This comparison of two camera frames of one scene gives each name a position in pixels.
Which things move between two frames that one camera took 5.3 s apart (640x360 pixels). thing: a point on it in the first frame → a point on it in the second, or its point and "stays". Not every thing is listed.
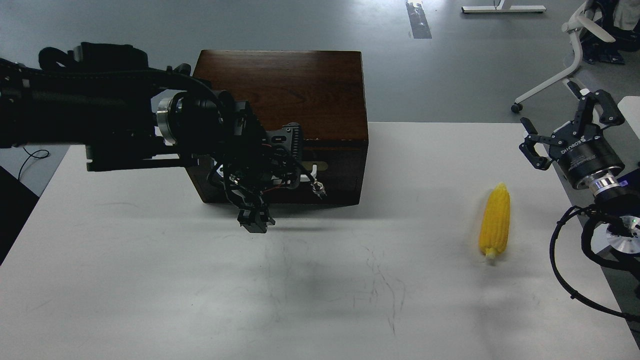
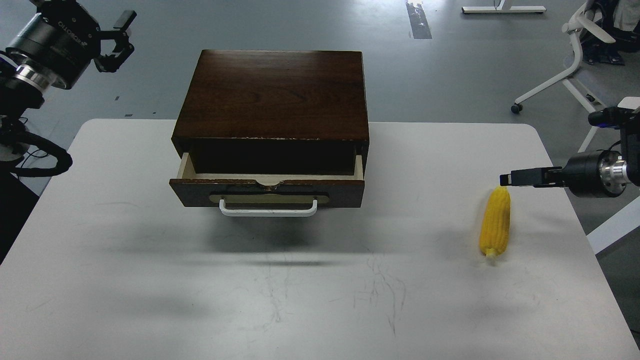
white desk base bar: x=522 y=9 stays
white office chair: x=579 y=22 stays
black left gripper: x=254 y=160 → x=64 y=38
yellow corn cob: x=494 y=228 stays
